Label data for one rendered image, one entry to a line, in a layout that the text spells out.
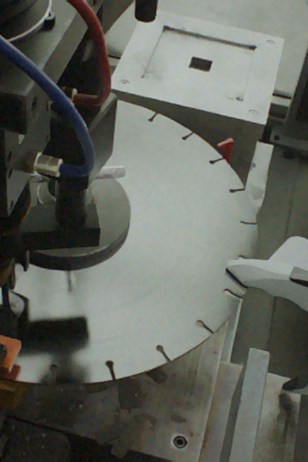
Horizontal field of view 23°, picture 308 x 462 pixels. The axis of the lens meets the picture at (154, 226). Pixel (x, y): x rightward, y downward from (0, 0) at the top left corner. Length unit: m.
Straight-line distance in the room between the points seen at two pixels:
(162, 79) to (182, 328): 0.39
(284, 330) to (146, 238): 0.27
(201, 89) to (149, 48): 0.09
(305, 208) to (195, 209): 0.35
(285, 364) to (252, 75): 0.34
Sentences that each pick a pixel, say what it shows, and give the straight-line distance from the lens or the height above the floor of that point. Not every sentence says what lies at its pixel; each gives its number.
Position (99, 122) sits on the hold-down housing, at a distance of 0.47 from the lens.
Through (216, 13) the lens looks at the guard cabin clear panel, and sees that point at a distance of 1.04.
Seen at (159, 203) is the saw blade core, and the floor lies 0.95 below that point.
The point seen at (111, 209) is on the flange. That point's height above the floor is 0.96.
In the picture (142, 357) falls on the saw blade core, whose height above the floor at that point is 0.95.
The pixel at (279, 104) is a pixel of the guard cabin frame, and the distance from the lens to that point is 1.08.
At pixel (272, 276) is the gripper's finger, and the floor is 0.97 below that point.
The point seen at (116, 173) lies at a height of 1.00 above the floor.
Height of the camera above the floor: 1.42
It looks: 46 degrees down
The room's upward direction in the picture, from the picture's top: 9 degrees clockwise
